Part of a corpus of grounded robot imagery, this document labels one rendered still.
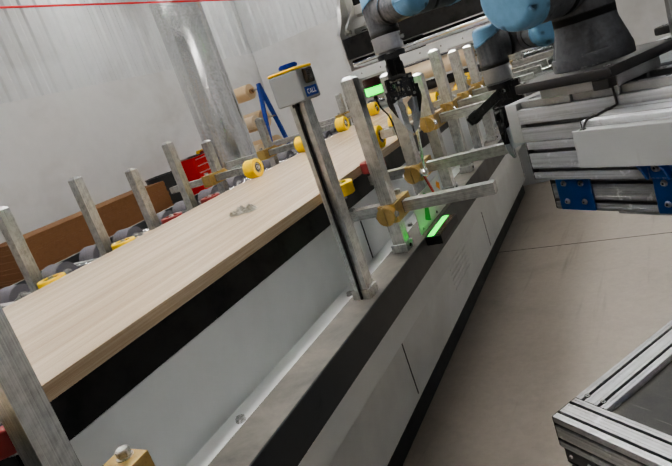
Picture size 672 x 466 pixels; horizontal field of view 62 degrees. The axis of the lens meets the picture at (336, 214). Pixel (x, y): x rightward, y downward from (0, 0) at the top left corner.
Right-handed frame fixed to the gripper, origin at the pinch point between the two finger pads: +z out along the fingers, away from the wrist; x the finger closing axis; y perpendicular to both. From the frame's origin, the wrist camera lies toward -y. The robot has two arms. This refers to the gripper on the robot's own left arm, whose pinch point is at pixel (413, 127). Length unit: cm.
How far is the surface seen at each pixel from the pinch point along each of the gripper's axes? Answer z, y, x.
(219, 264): 10, 44, -45
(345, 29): -58, -299, -30
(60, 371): 11, 80, -59
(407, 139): 4.2, -13.7, -2.6
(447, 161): 14.0, -15.1, 6.6
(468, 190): 17.7, 12.2, 8.6
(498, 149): 14.1, -9.9, 20.7
